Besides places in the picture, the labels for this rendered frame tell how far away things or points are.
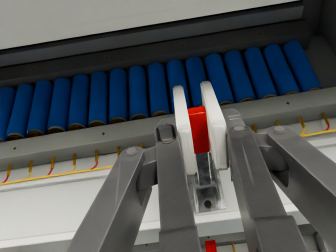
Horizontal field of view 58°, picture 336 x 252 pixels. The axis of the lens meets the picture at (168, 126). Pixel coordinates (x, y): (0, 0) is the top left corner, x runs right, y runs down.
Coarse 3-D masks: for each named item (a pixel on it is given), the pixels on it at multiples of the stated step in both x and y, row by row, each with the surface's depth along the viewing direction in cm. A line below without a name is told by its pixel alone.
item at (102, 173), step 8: (312, 144) 26; (320, 144) 26; (328, 144) 26; (56, 176) 27; (64, 176) 27; (72, 176) 27; (80, 176) 27; (88, 176) 27; (96, 176) 27; (104, 176) 27; (8, 184) 27; (16, 184) 27; (24, 184) 27; (32, 184) 27; (40, 184) 27; (48, 184) 27
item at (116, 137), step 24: (288, 96) 27; (312, 96) 26; (144, 120) 27; (264, 120) 27; (288, 120) 27; (0, 144) 28; (24, 144) 28; (48, 144) 27; (72, 144) 27; (96, 144) 27; (120, 144) 27; (144, 144) 28; (0, 168) 28; (96, 168) 27
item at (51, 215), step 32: (128, 32) 32; (160, 32) 32; (192, 32) 32; (0, 64) 34; (320, 64) 31; (320, 128) 27; (64, 160) 29; (0, 192) 28; (32, 192) 27; (64, 192) 27; (96, 192) 27; (224, 192) 25; (0, 224) 26; (32, 224) 26; (64, 224) 25; (224, 224) 25
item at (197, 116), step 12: (192, 108) 20; (204, 108) 19; (192, 120) 19; (204, 120) 19; (192, 132) 20; (204, 132) 20; (204, 144) 21; (204, 156) 22; (204, 168) 22; (204, 180) 23
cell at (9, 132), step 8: (24, 88) 32; (32, 88) 33; (16, 96) 32; (24, 96) 32; (32, 96) 32; (16, 104) 31; (24, 104) 31; (16, 112) 30; (24, 112) 31; (16, 120) 30; (24, 120) 30; (8, 128) 29; (16, 128) 29; (24, 128) 30; (24, 136) 30
